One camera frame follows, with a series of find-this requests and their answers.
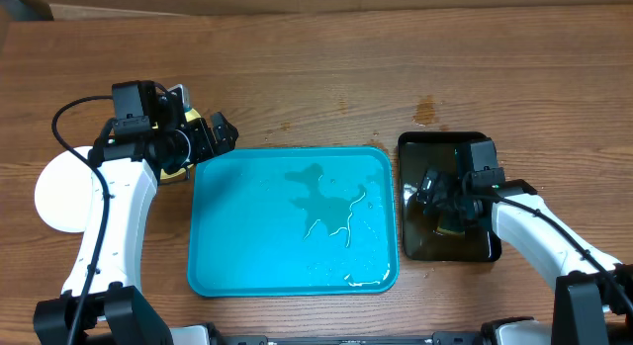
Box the green yellow sponge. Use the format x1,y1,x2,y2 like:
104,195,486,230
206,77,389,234
435,214,465,237

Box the yellow-green plate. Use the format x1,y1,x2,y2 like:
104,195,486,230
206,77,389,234
160,109,201,182

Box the white plate with orange stain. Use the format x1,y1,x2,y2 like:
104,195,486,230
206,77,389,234
34,151,93,233

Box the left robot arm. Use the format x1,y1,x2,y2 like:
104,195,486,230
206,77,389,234
33,81,238,344

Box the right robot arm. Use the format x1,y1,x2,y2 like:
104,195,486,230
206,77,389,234
415,168,632,345

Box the black water tray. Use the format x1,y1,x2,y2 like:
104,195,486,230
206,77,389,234
398,131,501,262

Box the blue plastic tray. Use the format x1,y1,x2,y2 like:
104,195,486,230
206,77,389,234
187,146,399,298

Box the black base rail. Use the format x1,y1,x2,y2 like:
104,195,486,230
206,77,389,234
216,331,494,345

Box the right black cable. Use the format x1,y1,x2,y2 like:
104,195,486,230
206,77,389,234
474,194,633,311

